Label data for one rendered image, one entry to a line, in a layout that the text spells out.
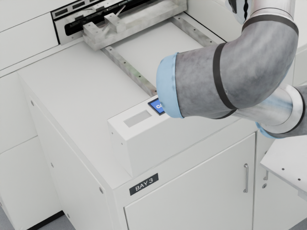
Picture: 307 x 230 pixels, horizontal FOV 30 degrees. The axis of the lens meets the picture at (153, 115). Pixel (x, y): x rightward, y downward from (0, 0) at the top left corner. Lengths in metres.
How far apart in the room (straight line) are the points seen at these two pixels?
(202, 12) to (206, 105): 1.00
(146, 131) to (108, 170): 0.18
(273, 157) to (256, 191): 0.42
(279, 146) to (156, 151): 0.33
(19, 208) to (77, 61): 0.69
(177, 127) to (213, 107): 0.50
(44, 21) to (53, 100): 0.27
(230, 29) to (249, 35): 0.90
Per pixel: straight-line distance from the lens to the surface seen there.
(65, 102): 1.74
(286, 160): 1.52
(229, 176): 1.76
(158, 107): 1.45
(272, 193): 2.01
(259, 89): 0.94
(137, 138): 1.40
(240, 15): 1.46
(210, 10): 1.90
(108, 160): 1.54
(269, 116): 1.22
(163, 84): 0.99
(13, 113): 2.01
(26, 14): 1.84
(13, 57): 1.89
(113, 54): 1.84
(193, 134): 1.52
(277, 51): 0.94
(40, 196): 2.31
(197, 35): 1.89
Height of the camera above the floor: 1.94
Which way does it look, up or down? 43 degrees down
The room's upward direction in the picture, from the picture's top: 7 degrees counter-clockwise
